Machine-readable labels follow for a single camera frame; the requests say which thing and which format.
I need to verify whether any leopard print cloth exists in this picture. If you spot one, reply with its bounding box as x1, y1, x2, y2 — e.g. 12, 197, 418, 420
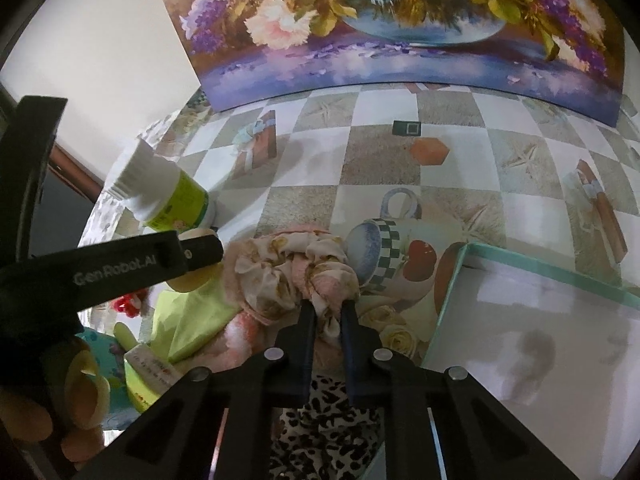
267, 375, 388, 480

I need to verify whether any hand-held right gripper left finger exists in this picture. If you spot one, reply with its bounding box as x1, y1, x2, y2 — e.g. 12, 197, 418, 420
75, 301, 318, 480

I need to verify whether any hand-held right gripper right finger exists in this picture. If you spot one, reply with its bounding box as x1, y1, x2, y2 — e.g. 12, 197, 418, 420
341, 299, 566, 480

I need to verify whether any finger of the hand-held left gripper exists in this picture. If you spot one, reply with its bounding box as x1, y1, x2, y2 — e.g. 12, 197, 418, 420
177, 234, 224, 275

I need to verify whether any teal tin box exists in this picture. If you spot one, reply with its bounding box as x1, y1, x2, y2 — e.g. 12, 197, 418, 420
80, 327, 151, 431

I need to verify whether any brown wooden frame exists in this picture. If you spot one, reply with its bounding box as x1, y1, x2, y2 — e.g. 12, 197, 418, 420
50, 142, 103, 201

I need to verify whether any checkered printed tablecloth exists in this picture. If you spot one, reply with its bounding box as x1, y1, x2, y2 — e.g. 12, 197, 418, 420
82, 82, 640, 361

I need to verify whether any flower painting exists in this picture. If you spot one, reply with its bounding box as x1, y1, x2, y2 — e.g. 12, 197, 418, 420
147, 0, 628, 128

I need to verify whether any pink towel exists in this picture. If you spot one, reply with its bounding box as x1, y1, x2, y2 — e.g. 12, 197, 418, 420
200, 305, 351, 386

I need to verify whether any white tube with red print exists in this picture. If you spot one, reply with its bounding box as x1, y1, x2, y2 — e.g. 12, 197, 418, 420
122, 345, 183, 391

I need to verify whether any red and white small toy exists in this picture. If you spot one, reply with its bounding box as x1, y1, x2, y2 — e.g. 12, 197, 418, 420
107, 292, 151, 318

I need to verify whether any white bottle with green label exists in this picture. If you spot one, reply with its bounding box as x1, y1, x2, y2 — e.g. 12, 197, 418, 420
107, 137, 217, 233

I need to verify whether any green container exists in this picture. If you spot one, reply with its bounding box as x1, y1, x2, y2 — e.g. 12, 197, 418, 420
122, 280, 241, 411

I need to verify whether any white box with teal rim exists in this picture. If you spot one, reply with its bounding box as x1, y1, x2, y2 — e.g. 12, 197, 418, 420
420, 242, 640, 480

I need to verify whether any pale yellow round sponge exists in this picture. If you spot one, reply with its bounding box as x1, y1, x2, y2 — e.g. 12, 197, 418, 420
165, 227, 226, 293

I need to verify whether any floral fabric scrunchie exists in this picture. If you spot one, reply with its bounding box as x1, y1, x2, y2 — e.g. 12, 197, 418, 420
222, 227, 362, 341

